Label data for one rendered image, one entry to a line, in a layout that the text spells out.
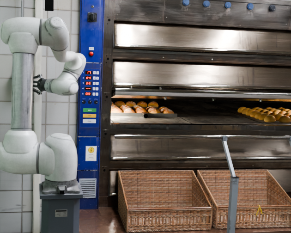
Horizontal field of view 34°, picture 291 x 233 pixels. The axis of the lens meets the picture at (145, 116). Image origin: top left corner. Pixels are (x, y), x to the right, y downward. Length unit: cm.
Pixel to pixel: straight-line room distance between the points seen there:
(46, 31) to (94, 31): 92
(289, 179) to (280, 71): 83
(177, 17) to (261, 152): 118
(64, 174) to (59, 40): 65
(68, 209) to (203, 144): 145
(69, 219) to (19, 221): 112
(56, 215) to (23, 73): 70
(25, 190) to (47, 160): 110
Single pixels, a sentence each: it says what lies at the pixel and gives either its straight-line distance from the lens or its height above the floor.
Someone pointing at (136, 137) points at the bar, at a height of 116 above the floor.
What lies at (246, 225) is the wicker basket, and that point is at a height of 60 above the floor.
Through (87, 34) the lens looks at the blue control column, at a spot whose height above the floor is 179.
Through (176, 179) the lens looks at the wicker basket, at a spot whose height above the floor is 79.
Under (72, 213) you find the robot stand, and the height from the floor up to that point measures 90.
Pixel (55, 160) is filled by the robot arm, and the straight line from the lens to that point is 233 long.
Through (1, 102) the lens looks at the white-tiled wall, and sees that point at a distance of 329.
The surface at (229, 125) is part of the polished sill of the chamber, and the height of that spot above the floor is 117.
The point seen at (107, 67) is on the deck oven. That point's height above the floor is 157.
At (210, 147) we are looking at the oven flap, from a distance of 354.
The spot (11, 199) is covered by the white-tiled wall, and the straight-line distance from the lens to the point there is 343.
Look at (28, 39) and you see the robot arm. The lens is 237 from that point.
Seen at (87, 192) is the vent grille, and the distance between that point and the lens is 339.
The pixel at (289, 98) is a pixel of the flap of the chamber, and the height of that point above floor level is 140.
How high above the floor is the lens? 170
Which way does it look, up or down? 8 degrees down
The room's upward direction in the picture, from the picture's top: 2 degrees clockwise
